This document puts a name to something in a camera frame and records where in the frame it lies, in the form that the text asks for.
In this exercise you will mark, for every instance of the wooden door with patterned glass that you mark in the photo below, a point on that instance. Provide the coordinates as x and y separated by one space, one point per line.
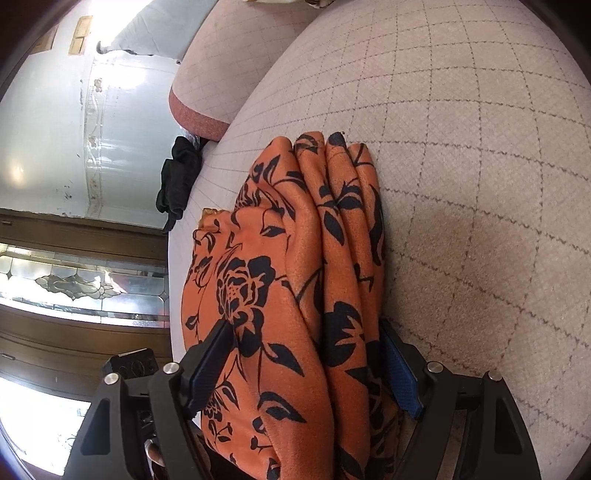
69 332

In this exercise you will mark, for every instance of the black cloth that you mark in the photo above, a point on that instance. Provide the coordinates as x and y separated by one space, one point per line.
178 180

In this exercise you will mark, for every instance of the pink quilted bed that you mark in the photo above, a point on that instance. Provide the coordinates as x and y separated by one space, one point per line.
461 184

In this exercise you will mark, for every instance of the grey pillow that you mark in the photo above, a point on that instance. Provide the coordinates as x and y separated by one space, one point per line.
157 32

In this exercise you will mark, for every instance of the orange floral cloth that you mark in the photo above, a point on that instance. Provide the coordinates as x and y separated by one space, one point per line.
277 258

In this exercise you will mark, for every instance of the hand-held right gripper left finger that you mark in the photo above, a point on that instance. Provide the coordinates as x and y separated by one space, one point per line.
211 357

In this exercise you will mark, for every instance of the pink quilted bolster pillow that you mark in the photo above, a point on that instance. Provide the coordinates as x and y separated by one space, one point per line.
221 69

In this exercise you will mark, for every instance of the cream leaf print blanket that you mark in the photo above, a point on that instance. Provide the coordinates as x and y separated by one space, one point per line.
321 2

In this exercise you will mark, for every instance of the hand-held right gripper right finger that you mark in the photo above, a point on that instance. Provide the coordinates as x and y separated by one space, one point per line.
401 371

